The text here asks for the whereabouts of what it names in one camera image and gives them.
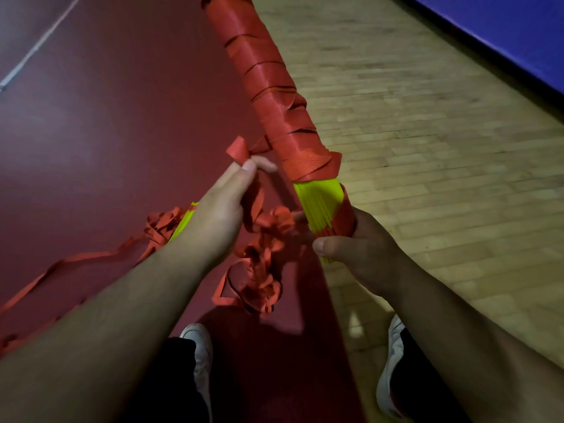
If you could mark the person's left hand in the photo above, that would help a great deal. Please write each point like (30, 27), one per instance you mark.
(216, 215)

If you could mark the person's left forearm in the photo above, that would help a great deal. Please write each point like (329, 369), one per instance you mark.
(97, 339)

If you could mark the black right trouser leg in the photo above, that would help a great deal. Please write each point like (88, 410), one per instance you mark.
(427, 387)

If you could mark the white shoe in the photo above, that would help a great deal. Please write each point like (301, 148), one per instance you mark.
(200, 352)
(390, 365)

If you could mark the person's right forearm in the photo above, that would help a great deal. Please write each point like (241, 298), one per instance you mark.
(480, 356)

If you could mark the white right shoe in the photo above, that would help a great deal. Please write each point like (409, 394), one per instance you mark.
(390, 365)

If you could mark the black trouser leg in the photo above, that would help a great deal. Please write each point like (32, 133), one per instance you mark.
(427, 387)
(167, 387)

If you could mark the black left trouser leg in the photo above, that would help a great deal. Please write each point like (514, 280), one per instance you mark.
(167, 387)

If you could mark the person's right hand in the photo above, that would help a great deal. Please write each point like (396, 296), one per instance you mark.
(365, 255)

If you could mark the white left shoe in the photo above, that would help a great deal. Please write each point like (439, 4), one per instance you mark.
(200, 352)

